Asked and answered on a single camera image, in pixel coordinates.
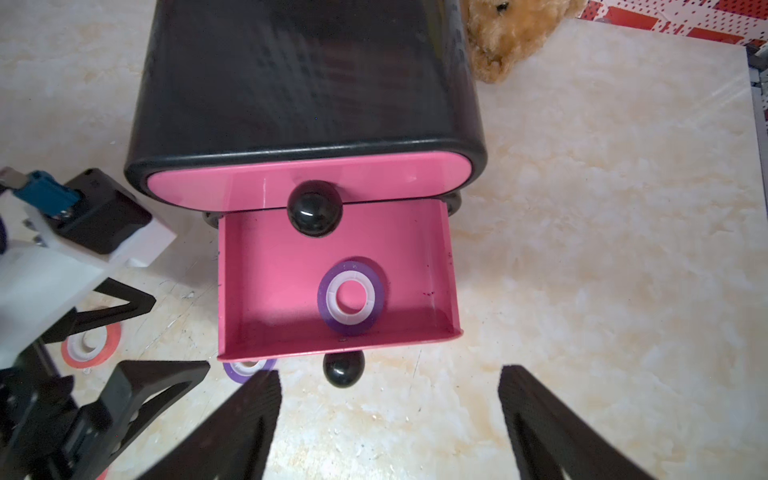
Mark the brown teddy bear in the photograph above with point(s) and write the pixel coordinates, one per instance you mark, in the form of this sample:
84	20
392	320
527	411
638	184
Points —
502	33

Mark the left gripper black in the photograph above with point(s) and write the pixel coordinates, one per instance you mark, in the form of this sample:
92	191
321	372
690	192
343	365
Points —
45	435

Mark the black drawer cabinet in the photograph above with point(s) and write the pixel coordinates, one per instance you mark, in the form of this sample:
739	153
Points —
231	76

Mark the purple tape roll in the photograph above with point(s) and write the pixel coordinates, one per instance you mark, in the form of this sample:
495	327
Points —
363	272
241	372

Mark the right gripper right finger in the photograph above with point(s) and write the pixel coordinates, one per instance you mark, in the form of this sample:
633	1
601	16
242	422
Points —
549	440

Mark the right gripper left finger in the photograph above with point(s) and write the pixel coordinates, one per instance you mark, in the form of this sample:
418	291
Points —
234	441

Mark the red tape roll upper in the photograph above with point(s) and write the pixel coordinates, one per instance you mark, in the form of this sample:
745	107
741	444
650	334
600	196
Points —
92	347

